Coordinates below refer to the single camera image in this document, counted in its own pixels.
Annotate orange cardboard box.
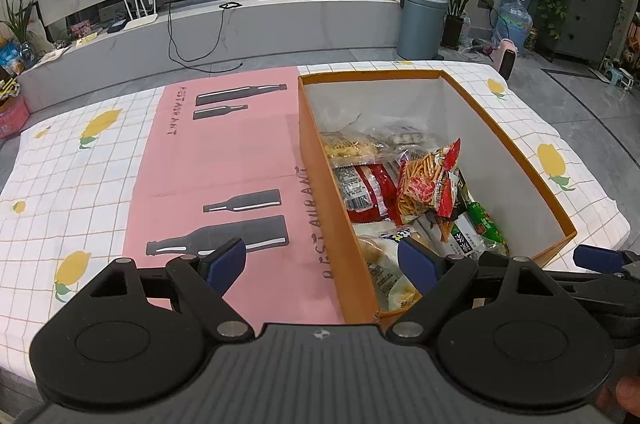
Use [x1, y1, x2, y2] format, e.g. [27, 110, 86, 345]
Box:
[297, 69, 578, 325]

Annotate red snack packet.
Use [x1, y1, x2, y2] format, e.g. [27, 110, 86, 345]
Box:
[332, 161, 403, 225]

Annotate person's right hand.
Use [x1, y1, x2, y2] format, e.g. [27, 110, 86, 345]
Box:
[616, 378, 640, 417]

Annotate grey trash bin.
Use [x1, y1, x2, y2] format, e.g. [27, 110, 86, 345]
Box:
[397, 0, 449, 60]

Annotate black cable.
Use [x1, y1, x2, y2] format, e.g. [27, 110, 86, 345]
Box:
[167, 0, 246, 70]

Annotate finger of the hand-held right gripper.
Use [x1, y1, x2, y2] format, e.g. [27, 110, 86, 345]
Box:
[572, 244, 640, 279]

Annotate dark snack packet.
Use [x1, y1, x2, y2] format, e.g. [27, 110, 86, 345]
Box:
[452, 169, 476, 220]

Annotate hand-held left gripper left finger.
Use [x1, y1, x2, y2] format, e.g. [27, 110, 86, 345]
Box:
[82, 238, 253, 342]

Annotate blue snack bag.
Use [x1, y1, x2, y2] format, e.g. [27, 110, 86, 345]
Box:
[0, 44, 26, 75]

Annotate blue water bottle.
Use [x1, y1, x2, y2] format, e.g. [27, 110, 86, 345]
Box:
[492, 0, 533, 52]

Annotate grey drawer cabinet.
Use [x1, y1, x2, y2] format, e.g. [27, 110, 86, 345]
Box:
[537, 0, 623, 65]

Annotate lemon print tablecloth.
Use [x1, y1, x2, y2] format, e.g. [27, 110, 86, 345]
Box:
[0, 59, 631, 355]

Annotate small plastic stools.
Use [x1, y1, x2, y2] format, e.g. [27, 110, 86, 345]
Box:
[602, 58, 636, 91]

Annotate pink printed mat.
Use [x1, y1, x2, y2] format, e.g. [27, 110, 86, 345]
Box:
[122, 67, 346, 325]

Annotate yellow clear snack packet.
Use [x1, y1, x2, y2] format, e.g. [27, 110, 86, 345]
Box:
[320, 129, 393, 167]

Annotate white snack packet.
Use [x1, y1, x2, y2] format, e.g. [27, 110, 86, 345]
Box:
[447, 224, 496, 261]

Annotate green snack packet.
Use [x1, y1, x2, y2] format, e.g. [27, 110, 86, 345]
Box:
[462, 199, 508, 255]

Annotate white router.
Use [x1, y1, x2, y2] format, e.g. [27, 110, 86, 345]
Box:
[122, 0, 160, 31]

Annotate yellow white bread packet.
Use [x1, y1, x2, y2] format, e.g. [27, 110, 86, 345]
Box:
[352, 224, 426, 312]

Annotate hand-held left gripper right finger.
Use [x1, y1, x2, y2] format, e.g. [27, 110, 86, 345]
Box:
[386, 237, 568, 342]

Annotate paper stack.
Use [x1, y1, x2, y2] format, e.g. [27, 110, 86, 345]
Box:
[37, 44, 71, 65]

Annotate grey television cabinet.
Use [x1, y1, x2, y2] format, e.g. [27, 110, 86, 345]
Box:
[17, 0, 406, 112]

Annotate orange stick snack packet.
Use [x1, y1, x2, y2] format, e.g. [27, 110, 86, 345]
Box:
[396, 138, 463, 225]

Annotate pink storage box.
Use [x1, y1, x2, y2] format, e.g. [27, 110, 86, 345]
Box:
[0, 97, 31, 140]

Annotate clear brown snack packet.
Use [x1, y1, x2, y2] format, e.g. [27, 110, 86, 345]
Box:
[385, 129, 436, 150]

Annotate grassy potted plant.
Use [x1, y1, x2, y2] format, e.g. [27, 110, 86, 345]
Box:
[0, 0, 41, 55]

